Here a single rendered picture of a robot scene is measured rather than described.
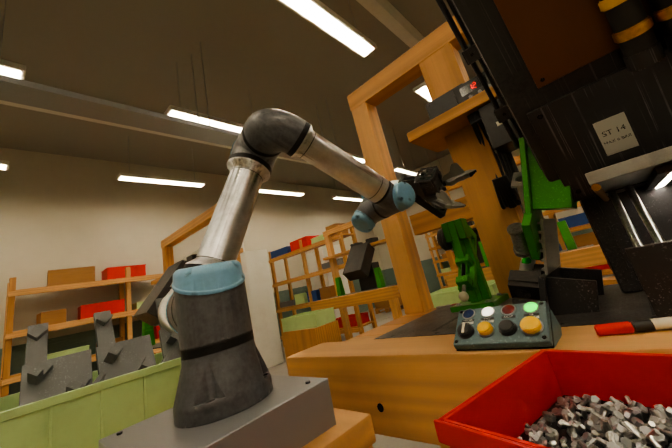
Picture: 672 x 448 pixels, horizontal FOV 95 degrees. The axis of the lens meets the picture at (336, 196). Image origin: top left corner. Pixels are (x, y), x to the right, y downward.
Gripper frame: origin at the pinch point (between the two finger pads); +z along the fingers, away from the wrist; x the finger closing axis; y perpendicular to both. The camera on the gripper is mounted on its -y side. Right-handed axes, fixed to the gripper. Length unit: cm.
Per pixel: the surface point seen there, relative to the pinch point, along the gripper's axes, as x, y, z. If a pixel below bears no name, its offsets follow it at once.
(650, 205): -0.3, -9.1, 34.1
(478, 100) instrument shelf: 31.9, 10.7, -1.3
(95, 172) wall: 107, 57, -756
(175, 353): -68, -5, -87
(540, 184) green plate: -7.6, 5.5, 17.2
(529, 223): -16.1, 2.2, 15.2
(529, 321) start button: -39.9, 5.0, 17.7
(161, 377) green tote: -74, 7, -61
